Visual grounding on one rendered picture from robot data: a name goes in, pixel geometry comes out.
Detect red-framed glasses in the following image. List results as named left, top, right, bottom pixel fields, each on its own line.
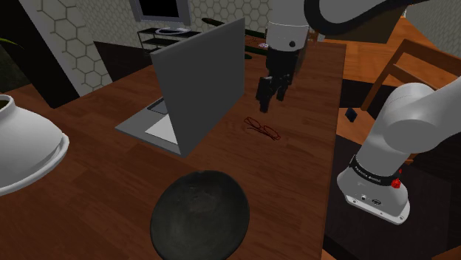
left=243, top=116, right=281, bottom=142

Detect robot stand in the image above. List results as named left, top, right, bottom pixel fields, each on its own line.
left=322, top=134, right=461, bottom=260

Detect monitor on black stand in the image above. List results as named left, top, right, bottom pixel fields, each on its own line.
left=129, top=0, right=202, bottom=55

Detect wooden chair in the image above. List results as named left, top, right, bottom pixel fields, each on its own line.
left=335, top=38, right=461, bottom=166

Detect small black box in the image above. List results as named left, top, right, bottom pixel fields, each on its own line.
left=344, top=108, right=360, bottom=123

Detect brown wooden table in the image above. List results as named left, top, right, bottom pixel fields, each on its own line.
left=0, top=38, right=348, bottom=260

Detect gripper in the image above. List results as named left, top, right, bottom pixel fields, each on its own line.
left=256, top=47, right=301, bottom=114

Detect black round bowl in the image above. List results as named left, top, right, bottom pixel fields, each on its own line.
left=149, top=169, right=251, bottom=260

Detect grey open laptop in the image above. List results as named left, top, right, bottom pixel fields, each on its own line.
left=115, top=17, right=247, bottom=158

